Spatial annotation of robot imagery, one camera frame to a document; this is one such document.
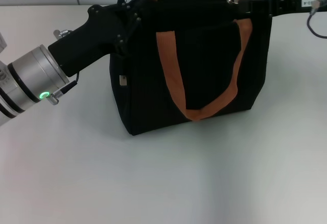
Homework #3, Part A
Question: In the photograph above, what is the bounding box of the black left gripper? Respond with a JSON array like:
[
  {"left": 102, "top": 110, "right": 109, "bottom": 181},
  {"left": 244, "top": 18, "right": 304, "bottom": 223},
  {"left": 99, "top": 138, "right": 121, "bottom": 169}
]
[{"left": 48, "top": 0, "right": 143, "bottom": 78}]

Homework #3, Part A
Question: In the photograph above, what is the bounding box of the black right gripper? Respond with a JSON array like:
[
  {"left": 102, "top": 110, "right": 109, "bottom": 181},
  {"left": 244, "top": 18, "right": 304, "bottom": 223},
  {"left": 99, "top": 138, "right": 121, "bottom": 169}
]
[{"left": 237, "top": 0, "right": 327, "bottom": 18}]

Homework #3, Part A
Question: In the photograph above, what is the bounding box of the black bag with orange handles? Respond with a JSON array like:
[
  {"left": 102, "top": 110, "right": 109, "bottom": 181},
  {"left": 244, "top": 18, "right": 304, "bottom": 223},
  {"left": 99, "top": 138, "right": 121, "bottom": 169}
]
[{"left": 108, "top": 0, "right": 273, "bottom": 136}]

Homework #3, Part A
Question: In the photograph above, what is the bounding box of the right gripper grey cable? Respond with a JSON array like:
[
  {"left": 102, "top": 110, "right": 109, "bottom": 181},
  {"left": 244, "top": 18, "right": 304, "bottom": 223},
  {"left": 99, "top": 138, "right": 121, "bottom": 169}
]
[{"left": 306, "top": 0, "right": 327, "bottom": 40}]

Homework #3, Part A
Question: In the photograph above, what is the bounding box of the silver plug with grey cable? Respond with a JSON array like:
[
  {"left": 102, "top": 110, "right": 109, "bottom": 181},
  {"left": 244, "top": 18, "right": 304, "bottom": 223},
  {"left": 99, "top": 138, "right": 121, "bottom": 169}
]
[{"left": 53, "top": 29, "right": 75, "bottom": 40}]

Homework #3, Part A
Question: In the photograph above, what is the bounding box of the silver plug with black cable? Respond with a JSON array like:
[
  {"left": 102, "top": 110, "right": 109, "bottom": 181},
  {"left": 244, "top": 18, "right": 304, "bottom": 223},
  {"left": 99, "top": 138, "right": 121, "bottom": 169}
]
[{"left": 48, "top": 72, "right": 80, "bottom": 105}]

